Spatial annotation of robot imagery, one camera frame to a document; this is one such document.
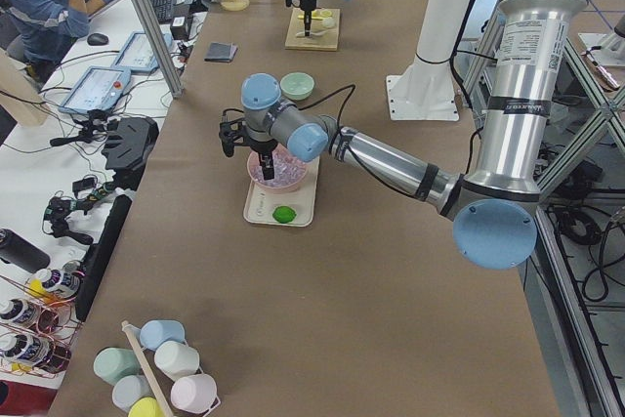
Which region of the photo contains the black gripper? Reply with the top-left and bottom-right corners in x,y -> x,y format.
299,0 -> 316,37
249,138 -> 278,180

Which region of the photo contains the clear ice cubes pile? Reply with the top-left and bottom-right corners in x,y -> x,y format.
250,152 -> 307,188

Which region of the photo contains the white ceramic spoon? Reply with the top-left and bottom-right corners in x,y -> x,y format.
295,30 -> 326,39

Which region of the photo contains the pink bowl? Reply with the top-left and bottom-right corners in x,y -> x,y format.
247,146 -> 308,193

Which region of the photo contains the mint green bowl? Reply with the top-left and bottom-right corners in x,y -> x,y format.
279,72 -> 315,101

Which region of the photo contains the yellow plastic knife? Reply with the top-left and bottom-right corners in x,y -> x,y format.
297,15 -> 325,21

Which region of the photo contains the bamboo cutting board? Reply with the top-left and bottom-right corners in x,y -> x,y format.
284,8 -> 341,52

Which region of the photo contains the white steamed bun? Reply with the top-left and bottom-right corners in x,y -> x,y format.
322,18 -> 336,29

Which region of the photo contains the beige plastic tray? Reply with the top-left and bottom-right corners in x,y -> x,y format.
243,157 -> 320,228

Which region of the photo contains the green lime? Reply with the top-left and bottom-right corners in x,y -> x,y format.
271,205 -> 297,224

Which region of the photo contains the grey folded cloth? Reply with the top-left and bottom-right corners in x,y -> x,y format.
204,42 -> 233,63

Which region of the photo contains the far teach pendant tablet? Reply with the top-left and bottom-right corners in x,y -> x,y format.
111,31 -> 158,74

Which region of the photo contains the teach pendant tablet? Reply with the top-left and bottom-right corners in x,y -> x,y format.
58,66 -> 131,115
111,31 -> 158,74

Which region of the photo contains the near teach pendant tablet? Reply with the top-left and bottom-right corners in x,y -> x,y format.
58,66 -> 131,115

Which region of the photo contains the black computer mouse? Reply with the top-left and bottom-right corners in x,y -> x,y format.
87,33 -> 109,46

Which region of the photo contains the blue mug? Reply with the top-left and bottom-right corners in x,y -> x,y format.
140,319 -> 186,351

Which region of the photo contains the white mug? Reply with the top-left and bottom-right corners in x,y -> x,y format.
154,341 -> 200,381

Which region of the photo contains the pink mug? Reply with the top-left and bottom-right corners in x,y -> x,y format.
170,374 -> 220,414

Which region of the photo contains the green mug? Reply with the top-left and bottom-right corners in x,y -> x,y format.
93,348 -> 142,386

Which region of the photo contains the black water bottle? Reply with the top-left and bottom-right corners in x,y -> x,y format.
1,229 -> 50,273

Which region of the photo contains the grey mug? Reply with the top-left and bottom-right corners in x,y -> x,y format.
111,375 -> 152,413

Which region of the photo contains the yellow mug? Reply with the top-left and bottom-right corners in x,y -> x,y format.
128,396 -> 164,417

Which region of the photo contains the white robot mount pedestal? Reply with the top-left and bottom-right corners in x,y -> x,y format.
387,0 -> 471,121

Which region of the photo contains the aluminium frame post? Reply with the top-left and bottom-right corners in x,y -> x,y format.
131,0 -> 183,99

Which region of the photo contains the copper wire bottle rack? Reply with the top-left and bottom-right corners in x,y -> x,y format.
1,268 -> 83,380

